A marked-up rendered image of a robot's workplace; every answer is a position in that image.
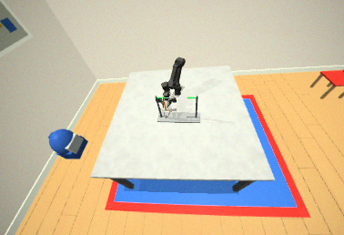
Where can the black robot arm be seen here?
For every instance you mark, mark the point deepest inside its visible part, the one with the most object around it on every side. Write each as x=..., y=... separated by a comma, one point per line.
x=173, y=82

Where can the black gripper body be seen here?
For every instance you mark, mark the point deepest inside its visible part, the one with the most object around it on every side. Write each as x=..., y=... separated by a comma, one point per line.
x=174, y=100

